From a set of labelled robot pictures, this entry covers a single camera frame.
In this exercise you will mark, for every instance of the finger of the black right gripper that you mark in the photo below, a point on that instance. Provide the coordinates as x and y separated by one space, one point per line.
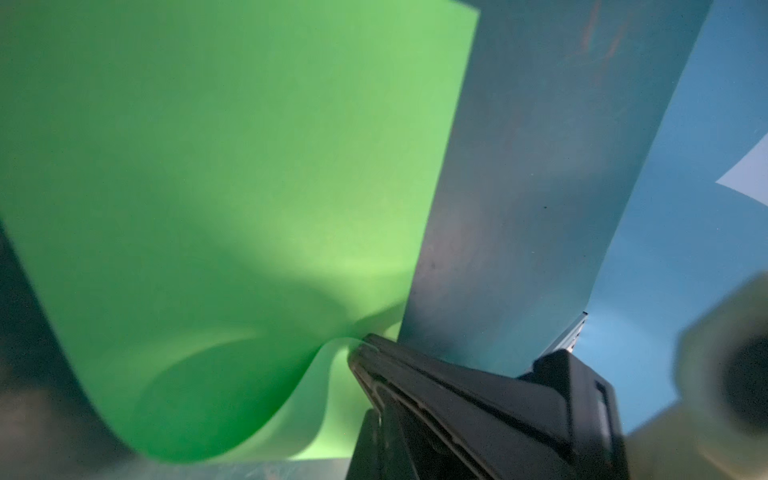
498 427

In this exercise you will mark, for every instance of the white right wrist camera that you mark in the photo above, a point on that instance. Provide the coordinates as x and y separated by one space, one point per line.
717 429

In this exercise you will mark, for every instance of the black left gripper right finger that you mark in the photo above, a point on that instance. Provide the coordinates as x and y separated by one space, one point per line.
406 451

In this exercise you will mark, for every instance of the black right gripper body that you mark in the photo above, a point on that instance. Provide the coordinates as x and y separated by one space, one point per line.
596 448

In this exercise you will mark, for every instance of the aluminium right floor rail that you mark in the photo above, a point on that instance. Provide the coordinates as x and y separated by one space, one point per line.
569 337

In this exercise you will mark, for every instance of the green square paper sheet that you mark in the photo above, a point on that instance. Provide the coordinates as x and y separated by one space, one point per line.
215 201

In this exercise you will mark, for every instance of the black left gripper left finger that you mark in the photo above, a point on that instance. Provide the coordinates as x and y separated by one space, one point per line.
365 463

